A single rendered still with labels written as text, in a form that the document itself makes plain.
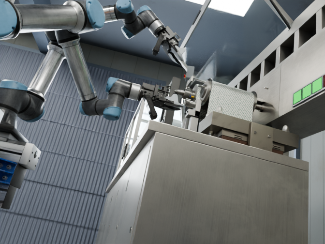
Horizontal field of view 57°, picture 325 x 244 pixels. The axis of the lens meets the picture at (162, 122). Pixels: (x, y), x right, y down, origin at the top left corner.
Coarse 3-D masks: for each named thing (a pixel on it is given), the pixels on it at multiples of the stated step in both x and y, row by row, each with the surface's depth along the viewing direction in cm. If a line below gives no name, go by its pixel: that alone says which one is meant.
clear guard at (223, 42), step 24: (216, 0) 190; (240, 0) 175; (264, 0) 163; (216, 24) 202; (240, 24) 185; (264, 24) 171; (192, 48) 238; (216, 48) 215; (240, 48) 196; (264, 48) 180; (216, 72) 230
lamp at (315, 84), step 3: (321, 78) 117; (315, 81) 120; (318, 81) 118; (321, 81) 116; (315, 84) 119; (318, 84) 118; (321, 84) 116; (312, 87) 121; (315, 87) 119; (318, 87) 117; (321, 87) 115; (312, 90) 120; (315, 90) 118
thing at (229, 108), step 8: (208, 104) 145; (216, 104) 146; (224, 104) 147; (232, 104) 148; (240, 104) 149; (208, 112) 144; (224, 112) 146; (232, 112) 147; (240, 112) 148; (248, 112) 149; (248, 120) 148
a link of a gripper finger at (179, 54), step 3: (171, 48) 152; (177, 48) 153; (180, 48) 153; (183, 48) 154; (174, 51) 152; (180, 51) 153; (183, 51) 153; (177, 54) 151; (180, 54) 151; (177, 57) 152; (180, 57) 151; (180, 60) 152; (183, 60) 152
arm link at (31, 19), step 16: (0, 0) 81; (80, 0) 113; (96, 0) 114; (0, 16) 81; (16, 16) 86; (32, 16) 92; (48, 16) 98; (64, 16) 103; (80, 16) 109; (96, 16) 114; (0, 32) 81; (16, 32) 88; (80, 32) 120
